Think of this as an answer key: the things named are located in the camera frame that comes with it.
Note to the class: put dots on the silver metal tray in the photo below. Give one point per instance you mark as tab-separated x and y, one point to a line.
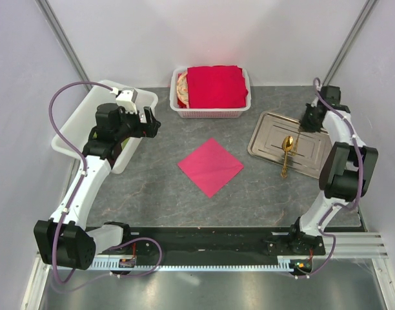
267	138

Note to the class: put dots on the white perforated basket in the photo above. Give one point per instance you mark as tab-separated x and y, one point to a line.
189	113

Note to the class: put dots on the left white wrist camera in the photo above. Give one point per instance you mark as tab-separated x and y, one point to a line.
127	99

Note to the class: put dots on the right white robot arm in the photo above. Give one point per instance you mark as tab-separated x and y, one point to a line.
345	176

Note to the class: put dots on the gold fork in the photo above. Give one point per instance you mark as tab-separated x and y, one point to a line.
295	149

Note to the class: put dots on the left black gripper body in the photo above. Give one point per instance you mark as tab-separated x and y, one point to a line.
131	126

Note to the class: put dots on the patterned paper plates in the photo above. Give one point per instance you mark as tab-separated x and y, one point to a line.
182	90

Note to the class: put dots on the slotted cable duct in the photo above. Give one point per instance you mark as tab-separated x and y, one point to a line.
201	261

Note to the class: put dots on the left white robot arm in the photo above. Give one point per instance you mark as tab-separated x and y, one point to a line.
63	240

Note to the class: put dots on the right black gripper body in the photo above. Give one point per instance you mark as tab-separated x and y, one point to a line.
308	123

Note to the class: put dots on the pink paper napkin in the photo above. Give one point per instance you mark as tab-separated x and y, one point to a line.
210	167

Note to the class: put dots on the gold spoon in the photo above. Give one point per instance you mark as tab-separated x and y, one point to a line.
287	146

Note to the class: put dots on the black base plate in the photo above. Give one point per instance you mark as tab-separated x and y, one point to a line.
271	241

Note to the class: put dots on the white plastic tub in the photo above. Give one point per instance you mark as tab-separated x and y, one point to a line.
93	128

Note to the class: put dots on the stack of red napkins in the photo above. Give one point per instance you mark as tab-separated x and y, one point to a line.
216	87

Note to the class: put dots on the aluminium rail frame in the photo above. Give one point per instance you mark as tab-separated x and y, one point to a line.
355	273

